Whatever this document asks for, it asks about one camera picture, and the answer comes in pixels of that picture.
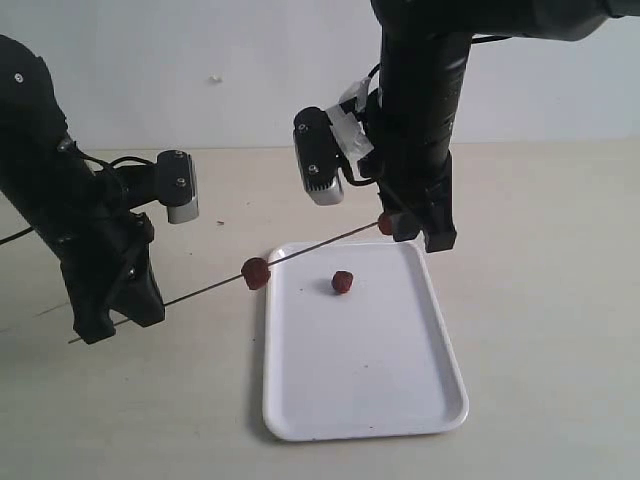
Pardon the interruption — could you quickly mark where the thin metal skewer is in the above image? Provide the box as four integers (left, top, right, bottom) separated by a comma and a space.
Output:
67, 222, 384, 345

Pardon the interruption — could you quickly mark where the red meatball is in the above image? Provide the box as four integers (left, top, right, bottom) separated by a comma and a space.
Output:
377, 212, 393, 236
241, 257, 271, 291
331, 270, 354, 295

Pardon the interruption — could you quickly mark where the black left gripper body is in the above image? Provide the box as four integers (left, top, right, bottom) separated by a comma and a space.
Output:
29, 164, 157, 314

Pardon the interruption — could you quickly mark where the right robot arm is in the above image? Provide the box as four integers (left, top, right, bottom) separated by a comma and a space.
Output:
365, 0, 639, 253

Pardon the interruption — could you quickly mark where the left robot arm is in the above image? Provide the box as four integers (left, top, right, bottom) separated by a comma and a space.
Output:
1, 36, 165, 344

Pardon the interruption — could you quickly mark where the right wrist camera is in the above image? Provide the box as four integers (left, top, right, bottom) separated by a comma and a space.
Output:
293, 107, 344, 206

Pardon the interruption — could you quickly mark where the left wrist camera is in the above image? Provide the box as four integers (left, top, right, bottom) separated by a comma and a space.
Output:
155, 150, 199, 225

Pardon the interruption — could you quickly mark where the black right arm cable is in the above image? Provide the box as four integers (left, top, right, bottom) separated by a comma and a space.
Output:
339, 32, 511, 216

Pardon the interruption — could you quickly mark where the white rectangular plastic tray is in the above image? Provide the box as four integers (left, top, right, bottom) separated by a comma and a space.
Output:
262, 240, 469, 442

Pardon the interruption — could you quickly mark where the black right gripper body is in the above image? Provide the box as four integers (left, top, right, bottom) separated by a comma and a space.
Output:
360, 89, 455, 235

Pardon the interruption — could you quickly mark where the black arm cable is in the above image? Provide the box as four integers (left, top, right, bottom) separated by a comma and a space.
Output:
339, 32, 511, 216
0, 144, 161, 246

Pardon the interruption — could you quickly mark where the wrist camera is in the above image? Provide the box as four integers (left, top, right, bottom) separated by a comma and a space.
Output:
293, 107, 344, 206
155, 150, 199, 225

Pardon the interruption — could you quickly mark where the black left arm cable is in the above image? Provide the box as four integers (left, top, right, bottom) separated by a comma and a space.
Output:
0, 144, 161, 246

